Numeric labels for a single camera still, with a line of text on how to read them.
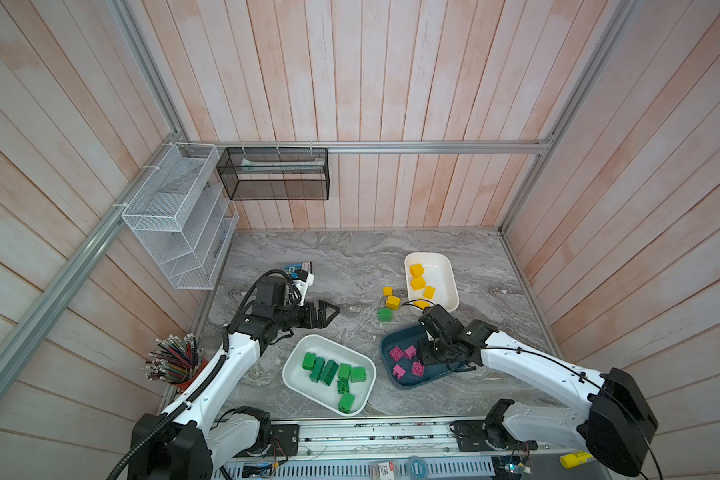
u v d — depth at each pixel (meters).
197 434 0.40
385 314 0.95
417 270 1.07
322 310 0.70
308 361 0.84
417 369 0.83
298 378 0.82
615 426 0.40
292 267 1.07
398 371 0.82
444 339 0.65
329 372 0.82
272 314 0.62
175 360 0.75
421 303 0.75
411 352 0.85
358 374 0.82
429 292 1.01
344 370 0.84
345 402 0.78
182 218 0.67
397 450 0.73
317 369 0.82
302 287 0.73
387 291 1.02
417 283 1.02
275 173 1.07
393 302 0.98
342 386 0.80
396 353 0.86
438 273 1.07
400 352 0.86
